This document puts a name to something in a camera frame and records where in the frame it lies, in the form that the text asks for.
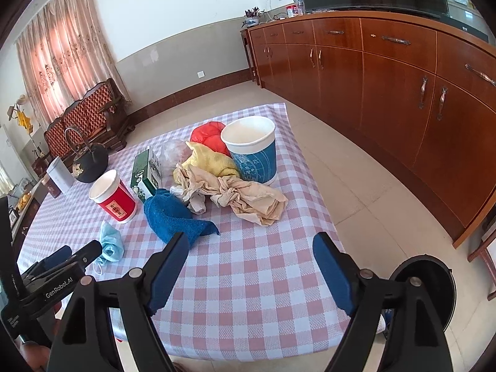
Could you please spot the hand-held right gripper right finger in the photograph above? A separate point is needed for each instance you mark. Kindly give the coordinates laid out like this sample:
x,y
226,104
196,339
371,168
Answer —
x,y
333,275

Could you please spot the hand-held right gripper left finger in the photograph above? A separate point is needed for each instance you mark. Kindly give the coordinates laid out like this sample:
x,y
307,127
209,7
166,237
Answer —
x,y
170,267

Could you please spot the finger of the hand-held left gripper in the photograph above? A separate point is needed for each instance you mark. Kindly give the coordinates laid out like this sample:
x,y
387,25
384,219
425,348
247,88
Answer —
x,y
54,257
85,252

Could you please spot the blue face mask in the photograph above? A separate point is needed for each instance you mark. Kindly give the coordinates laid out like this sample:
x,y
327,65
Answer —
x,y
110,244

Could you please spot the blue towel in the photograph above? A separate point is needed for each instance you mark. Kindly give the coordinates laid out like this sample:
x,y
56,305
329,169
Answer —
x,y
170,221

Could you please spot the red paper cup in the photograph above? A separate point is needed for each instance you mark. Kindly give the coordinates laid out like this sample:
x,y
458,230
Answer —
x,y
116,205

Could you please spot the green carton box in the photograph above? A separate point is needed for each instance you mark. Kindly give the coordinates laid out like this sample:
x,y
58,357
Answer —
x,y
141,178

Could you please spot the beige cloth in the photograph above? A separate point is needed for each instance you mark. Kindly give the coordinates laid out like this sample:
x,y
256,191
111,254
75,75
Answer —
x,y
248,197

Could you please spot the black trash bin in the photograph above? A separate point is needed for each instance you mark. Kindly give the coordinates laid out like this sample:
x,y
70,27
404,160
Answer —
x,y
438,286

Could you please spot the yellow cloth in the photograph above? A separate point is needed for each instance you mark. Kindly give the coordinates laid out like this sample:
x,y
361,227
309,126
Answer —
x,y
211,162

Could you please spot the large blue paper cup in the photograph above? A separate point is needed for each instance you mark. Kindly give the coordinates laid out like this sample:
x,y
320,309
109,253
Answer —
x,y
255,162

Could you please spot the person's left forearm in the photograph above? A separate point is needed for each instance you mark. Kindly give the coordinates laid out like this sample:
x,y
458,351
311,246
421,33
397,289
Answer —
x,y
35,356

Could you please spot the plate of yellow fruit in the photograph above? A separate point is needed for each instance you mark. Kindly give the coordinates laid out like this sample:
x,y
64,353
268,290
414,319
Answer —
x,y
23,200

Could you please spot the dark red box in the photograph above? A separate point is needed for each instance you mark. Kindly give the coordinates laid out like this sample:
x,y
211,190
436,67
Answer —
x,y
50,188

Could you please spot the table with checked tablecloth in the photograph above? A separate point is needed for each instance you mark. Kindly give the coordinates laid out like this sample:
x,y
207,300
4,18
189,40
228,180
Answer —
x,y
240,279

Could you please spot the white box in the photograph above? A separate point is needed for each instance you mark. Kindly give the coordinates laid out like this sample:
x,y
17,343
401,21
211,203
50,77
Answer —
x,y
60,174

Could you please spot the black iron kettle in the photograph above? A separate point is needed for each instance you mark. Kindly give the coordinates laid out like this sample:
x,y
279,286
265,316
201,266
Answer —
x,y
91,162

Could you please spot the clear plastic bag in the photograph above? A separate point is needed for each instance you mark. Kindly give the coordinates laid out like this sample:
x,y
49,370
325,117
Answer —
x,y
174,155

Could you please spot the red plastic bag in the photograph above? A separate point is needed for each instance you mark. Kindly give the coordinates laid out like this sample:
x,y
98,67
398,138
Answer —
x,y
205,135

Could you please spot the carved wooden sofa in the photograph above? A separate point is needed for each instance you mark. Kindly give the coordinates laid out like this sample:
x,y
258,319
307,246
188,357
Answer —
x,y
89,116

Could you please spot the yellow ornament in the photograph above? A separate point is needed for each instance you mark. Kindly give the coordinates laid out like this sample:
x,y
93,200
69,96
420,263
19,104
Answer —
x,y
23,120

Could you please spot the wooden chair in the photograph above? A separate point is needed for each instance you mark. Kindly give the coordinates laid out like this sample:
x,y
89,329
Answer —
x,y
482,248

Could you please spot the long wooden cabinet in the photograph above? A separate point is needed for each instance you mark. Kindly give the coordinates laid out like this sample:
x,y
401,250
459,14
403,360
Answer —
x,y
387,97

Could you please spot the pink patterned curtain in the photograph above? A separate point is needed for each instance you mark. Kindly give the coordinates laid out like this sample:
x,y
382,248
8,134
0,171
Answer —
x,y
66,54

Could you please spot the small potted plant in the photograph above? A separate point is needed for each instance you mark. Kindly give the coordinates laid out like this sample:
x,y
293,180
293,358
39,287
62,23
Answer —
x,y
252,17

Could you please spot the clear plastic bottle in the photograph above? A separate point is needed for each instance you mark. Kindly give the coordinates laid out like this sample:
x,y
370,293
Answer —
x,y
298,4

